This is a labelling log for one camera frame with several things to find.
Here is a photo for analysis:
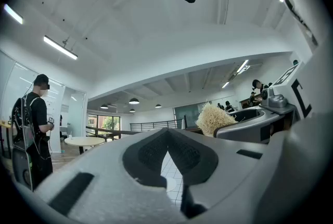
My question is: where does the large window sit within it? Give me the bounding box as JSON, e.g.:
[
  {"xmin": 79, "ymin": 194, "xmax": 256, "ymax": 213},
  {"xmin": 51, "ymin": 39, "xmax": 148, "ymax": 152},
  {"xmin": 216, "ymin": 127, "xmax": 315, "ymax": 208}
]
[{"xmin": 87, "ymin": 114, "xmax": 122, "ymax": 138}]

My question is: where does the white grid tablecloth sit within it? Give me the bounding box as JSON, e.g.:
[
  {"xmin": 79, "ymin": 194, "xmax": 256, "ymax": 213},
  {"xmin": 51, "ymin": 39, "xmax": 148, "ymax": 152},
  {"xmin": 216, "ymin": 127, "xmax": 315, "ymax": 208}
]
[{"xmin": 160, "ymin": 151, "xmax": 184, "ymax": 209}]

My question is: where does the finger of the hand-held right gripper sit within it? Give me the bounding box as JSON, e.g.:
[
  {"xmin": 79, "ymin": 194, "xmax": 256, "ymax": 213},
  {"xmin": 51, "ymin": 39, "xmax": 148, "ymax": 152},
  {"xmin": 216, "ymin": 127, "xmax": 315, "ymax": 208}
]
[
  {"xmin": 228, "ymin": 107, "xmax": 266, "ymax": 123},
  {"xmin": 215, "ymin": 113, "xmax": 282, "ymax": 144}
]

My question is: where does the round wooden table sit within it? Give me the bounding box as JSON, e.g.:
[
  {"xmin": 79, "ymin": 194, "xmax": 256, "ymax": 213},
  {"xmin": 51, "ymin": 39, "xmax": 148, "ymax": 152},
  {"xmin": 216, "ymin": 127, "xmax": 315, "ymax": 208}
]
[{"xmin": 64, "ymin": 136, "xmax": 106, "ymax": 155}]

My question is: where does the grey device with round disc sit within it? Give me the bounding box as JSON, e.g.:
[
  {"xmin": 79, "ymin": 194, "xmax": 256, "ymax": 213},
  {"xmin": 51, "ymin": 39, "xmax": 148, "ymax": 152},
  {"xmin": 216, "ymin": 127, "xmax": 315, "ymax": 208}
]
[{"xmin": 11, "ymin": 147, "xmax": 36, "ymax": 192}]

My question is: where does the green wall board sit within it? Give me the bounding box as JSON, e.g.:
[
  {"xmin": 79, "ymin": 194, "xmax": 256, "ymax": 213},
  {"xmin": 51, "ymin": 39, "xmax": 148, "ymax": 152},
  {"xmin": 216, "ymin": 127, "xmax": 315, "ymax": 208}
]
[{"xmin": 173, "ymin": 102, "xmax": 207, "ymax": 129}]

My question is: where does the yellow sponge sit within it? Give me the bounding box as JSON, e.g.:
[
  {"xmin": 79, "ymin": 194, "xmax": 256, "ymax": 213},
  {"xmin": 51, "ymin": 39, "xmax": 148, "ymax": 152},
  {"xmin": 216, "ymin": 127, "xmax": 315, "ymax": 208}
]
[{"xmin": 195, "ymin": 101, "xmax": 238, "ymax": 138}]

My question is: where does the black railing with wooden handrail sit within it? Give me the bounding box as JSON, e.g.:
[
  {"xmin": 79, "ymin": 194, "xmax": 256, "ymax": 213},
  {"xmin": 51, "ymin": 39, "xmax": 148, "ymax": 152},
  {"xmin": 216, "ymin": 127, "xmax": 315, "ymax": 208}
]
[{"xmin": 85, "ymin": 118, "xmax": 183, "ymax": 140}]

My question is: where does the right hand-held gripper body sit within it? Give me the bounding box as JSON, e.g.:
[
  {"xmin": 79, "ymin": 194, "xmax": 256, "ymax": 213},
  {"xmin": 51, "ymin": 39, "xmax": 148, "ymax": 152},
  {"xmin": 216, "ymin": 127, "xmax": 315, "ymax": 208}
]
[{"xmin": 257, "ymin": 0, "xmax": 332, "ymax": 218}]

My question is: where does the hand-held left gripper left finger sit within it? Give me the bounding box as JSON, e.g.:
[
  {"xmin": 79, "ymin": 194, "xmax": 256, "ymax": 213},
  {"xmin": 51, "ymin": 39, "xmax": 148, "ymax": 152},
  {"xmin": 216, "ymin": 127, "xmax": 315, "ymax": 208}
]
[{"xmin": 33, "ymin": 128, "xmax": 188, "ymax": 224}]

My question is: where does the white round plate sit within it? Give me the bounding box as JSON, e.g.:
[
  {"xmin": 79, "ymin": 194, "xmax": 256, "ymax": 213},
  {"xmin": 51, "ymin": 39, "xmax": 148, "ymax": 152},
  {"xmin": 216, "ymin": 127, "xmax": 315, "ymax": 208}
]
[{"xmin": 166, "ymin": 177, "xmax": 183, "ymax": 194}]

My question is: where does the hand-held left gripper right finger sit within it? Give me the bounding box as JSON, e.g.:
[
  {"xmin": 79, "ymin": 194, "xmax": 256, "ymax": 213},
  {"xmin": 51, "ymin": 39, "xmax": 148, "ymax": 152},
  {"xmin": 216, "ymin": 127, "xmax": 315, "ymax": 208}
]
[{"xmin": 168, "ymin": 128, "xmax": 271, "ymax": 220}]

